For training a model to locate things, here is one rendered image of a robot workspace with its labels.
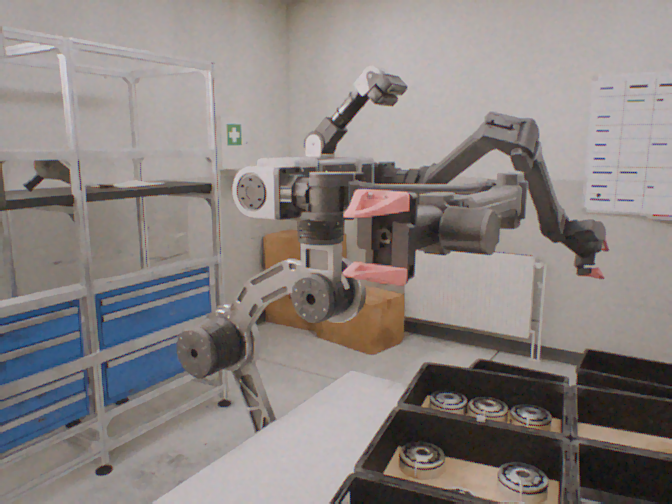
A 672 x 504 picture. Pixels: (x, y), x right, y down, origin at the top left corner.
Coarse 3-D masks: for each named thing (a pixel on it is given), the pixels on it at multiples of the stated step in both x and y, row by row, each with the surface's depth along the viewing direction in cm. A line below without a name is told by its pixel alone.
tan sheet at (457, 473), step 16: (400, 448) 133; (448, 464) 126; (464, 464) 126; (480, 464) 126; (416, 480) 120; (432, 480) 120; (448, 480) 120; (464, 480) 120; (480, 480) 120; (496, 480) 120; (480, 496) 114; (496, 496) 114
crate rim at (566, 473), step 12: (396, 408) 132; (408, 408) 132; (384, 420) 126; (456, 420) 127; (468, 420) 126; (384, 432) 122; (516, 432) 122; (528, 432) 121; (540, 432) 121; (372, 444) 116; (564, 444) 116; (360, 456) 111; (564, 456) 111; (360, 468) 107; (564, 468) 107; (396, 480) 103; (408, 480) 103; (564, 480) 103; (444, 492) 100; (456, 492) 100; (564, 492) 100
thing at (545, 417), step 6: (516, 408) 147; (522, 408) 146; (540, 408) 146; (516, 414) 143; (522, 414) 143; (546, 414) 143; (522, 420) 140; (534, 420) 140; (540, 420) 140; (546, 420) 140
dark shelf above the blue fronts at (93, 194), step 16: (16, 192) 246; (32, 192) 246; (48, 192) 246; (64, 192) 246; (96, 192) 246; (112, 192) 253; (128, 192) 260; (144, 192) 268; (160, 192) 276; (176, 192) 285; (208, 192) 309; (0, 208) 212; (16, 208) 217
